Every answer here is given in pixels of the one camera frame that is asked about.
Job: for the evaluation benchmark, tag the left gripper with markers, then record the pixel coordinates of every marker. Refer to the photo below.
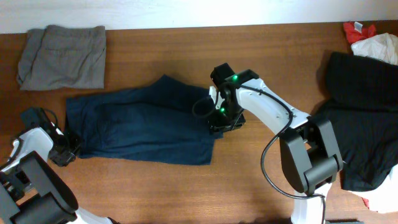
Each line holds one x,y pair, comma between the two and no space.
64,154

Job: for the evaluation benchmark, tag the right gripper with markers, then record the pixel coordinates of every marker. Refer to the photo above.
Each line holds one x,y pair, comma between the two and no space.
225,123

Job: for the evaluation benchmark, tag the navy blue shorts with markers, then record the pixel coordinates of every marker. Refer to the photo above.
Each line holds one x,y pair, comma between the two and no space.
154,123

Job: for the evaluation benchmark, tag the black shorts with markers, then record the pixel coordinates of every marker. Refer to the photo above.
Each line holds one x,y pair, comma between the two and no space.
362,82

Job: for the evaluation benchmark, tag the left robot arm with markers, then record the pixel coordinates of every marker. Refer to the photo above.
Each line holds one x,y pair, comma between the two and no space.
31,192

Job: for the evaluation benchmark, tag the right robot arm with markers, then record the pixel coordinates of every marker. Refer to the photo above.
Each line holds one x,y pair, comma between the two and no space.
309,153

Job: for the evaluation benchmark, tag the folded grey shorts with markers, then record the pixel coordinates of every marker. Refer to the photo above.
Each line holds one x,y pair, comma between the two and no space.
59,57

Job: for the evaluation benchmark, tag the black shirt white stripe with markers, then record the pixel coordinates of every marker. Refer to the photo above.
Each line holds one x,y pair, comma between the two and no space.
367,140

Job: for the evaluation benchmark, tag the red cloth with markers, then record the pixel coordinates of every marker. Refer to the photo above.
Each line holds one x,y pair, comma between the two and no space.
355,31

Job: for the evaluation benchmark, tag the white cloth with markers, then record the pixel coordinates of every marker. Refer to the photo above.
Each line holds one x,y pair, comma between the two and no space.
381,47

